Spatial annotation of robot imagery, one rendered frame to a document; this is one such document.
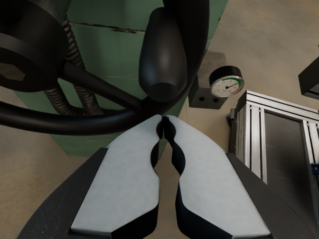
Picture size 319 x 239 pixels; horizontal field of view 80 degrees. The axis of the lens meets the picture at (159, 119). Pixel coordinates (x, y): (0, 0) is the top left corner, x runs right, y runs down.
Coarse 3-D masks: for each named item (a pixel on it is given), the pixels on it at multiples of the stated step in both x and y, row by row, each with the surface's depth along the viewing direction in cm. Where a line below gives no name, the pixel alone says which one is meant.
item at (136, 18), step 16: (80, 0) 29; (96, 0) 29; (112, 0) 29; (128, 0) 29; (144, 0) 29; (160, 0) 29; (224, 0) 29; (80, 16) 31; (96, 16) 31; (112, 16) 31; (128, 16) 31; (144, 16) 31; (208, 32) 34
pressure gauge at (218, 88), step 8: (216, 72) 36; (224, 72) 35; (232, 72) 35; (240, 72) 36; (216, 80) 35; (224, 80) 35; (232, 80) 35; (240, 80) 35; (216, 88) 37; (224, 88) 37; (232, 88) 37; (240, 88) 37; (216, 96) 39; (224, 96) 39
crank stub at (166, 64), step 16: (160, 16) 11; (160, 32) 10; (176, 32) 10; (144, 48) 9; (160, 48) 9; (176, 48) 9; (144, 64) 9; (160, 64) 8; (176, 64) 9; (144, 80) 9; (160, 80) 8; (176, 80) 9; (160, 96) 9; (176, 96) 9
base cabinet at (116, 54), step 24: (72, 24) 32; (96, 48) 37; (120, 48) 37; (96, 72) 42; (120, 72) 42; (24, 96) 50; (72, 96) 49; (96, 96) 49; (144, 96) 49; (72, 144) 77; (96, 144) 77
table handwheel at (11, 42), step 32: (0, 0) 11; (32, 0) 16; (64, 0) 18; (192, 0) 11; (0, 32) 12; (32, 32) 13; (64, 32) 16; (192, 32) 12; (0, 64) 13; (32, 64) 13; (64, 64) 16; (192, 64) 15; (128, 96) 21; (32, 128) 24; (64, 128) 25; (96, 128) 25; (128, 128) 24
